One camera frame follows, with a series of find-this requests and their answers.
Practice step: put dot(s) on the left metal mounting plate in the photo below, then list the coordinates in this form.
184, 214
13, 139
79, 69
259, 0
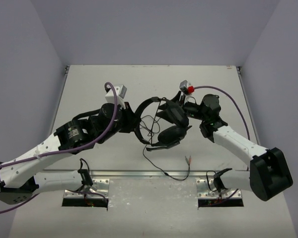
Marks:
100, 186

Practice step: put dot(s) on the metal mounting plate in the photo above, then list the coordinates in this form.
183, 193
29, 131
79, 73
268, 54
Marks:
100, 186
206, 190

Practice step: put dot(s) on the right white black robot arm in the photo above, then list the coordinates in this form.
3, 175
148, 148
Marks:
268, 173

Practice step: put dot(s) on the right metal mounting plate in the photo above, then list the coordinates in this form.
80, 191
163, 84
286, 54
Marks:
206, 190

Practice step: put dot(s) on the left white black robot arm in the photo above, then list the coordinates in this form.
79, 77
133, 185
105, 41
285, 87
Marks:
24, 177

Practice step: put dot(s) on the metal table edge rail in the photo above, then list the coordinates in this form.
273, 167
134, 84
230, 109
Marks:
136, 174

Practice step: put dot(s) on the black headset with microphone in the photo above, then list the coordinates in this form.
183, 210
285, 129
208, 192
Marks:
172, 115

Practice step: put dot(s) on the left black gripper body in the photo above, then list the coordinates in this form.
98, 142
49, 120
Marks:
128, 118

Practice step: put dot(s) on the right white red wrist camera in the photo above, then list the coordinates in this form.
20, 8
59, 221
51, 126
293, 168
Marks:
186, 87

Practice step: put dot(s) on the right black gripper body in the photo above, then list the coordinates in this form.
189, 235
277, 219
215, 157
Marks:
192, 110

